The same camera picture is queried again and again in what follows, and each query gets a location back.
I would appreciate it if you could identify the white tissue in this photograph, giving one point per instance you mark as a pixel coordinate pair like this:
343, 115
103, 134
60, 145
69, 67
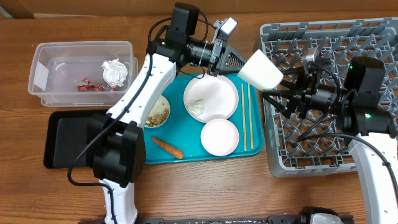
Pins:
114, 73

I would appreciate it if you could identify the orange carrot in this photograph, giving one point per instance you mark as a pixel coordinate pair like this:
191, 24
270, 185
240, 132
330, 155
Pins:
173, 151

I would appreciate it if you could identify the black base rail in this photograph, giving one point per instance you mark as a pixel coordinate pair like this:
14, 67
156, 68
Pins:
307, 215

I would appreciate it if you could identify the large white plate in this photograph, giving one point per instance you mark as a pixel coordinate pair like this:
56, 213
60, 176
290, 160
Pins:
220, 97

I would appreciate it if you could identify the grey dishwasher rack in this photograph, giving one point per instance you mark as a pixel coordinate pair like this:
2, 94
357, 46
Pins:
339, 41

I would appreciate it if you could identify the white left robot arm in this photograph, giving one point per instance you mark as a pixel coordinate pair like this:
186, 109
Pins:
116, 148

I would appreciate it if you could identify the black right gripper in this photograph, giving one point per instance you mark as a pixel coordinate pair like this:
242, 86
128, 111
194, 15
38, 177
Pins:
300, 99

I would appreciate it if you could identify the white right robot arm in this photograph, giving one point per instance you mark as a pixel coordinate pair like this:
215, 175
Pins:
368, 131

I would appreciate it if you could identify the white bowl with food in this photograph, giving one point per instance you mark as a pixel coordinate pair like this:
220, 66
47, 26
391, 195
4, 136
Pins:
159, 113

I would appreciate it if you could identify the white paper cup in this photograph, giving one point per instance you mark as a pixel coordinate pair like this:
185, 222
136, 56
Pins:
260, 72

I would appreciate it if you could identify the wooden chopstick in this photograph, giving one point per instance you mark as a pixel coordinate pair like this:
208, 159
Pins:
250, 116
244, 117

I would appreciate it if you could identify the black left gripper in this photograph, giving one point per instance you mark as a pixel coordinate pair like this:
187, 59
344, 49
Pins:
227, 52

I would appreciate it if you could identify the red snack wrapper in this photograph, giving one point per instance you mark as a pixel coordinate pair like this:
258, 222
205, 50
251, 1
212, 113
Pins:
87, 85

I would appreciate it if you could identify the teal serving tray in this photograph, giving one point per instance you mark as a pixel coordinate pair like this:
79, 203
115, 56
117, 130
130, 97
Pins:
182, 131

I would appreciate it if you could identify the black plastic tray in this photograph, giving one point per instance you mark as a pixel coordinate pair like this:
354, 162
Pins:
66, 137

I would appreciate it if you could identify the clear plastic waste bin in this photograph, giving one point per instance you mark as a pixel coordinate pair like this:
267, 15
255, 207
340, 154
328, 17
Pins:
57, 67

